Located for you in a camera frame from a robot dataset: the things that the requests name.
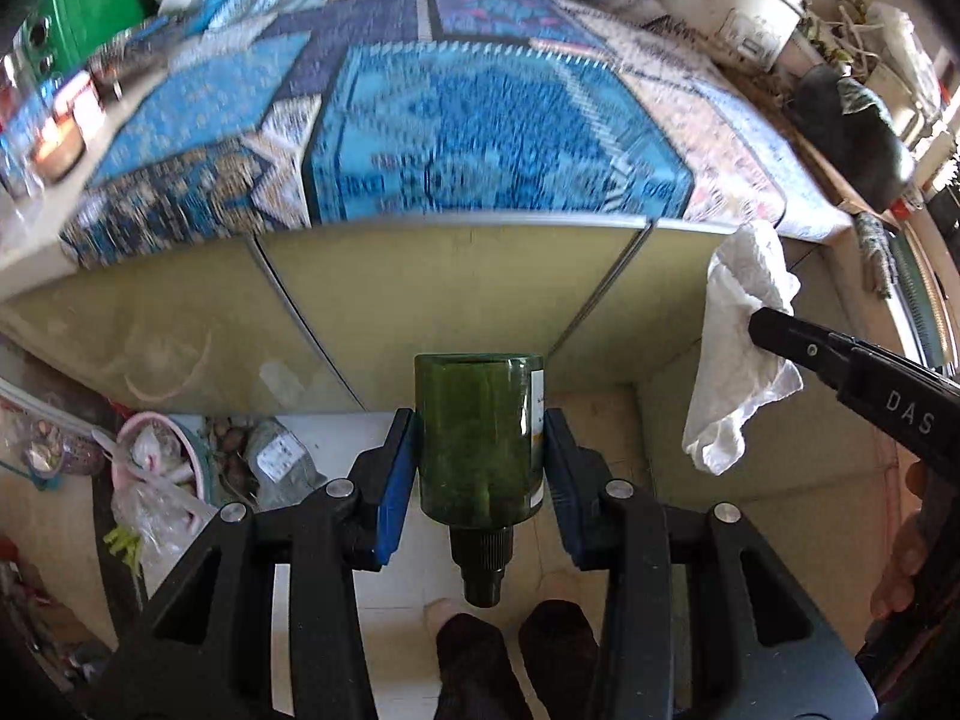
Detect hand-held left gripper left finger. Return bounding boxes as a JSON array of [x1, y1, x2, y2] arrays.
[[82, 409, 418, 720]]

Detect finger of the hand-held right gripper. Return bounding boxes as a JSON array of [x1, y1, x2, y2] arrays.
[[748, 305, 857, 392]]

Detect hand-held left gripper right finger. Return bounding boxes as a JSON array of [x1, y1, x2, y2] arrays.
[[543, 410, 875, 720]]

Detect white paper towel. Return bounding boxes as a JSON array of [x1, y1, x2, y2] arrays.
[[681, 220, 803, 476]]

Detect dark green glass bottle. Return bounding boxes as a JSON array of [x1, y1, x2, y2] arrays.
[[414, 352, 547, 608]]

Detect person's right hand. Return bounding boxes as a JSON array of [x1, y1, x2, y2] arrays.
[[872, 460, 932, 621]]

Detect clear bag with paper label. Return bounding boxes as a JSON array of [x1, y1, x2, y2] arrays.
[[246, 420, 332, 512]]

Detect beige slipper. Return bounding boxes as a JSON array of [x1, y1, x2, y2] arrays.
[[423, 598, 472, 635]]

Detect person's right leg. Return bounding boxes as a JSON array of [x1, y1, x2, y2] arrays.
[[519, 600, 602, 720]]

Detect person's leg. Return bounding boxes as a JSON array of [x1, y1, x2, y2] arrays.
[[435, 613, 530, 720], [519, 600, 602, 720]]

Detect brown bulbs pile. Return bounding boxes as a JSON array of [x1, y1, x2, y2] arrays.
[[210, 420, 257, 500]]

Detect person's left leg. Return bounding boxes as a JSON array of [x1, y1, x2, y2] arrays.
[[435, 613, 530, 720]]

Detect pale yellow cabinet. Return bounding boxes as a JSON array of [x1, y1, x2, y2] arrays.
[[0, 211, 856, 425]]

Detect crumpled clear plastic bag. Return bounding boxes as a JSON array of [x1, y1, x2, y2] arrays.
[[111, 465, 220, 580]]

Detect pink plastic basin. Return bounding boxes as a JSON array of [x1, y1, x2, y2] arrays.
[[111, 411, 216, 512]]

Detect white rice cooker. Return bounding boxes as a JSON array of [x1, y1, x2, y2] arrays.
[[658, 0, 812, 77]]

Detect blue patterned tablecloth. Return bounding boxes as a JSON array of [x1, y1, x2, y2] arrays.
[[58, 0, 856, 271]]

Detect glass jar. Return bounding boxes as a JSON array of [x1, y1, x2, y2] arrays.
[[28, 73, 107, 182]]

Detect green box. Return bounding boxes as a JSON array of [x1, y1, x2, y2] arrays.
[[15, 0, 162, 70]]

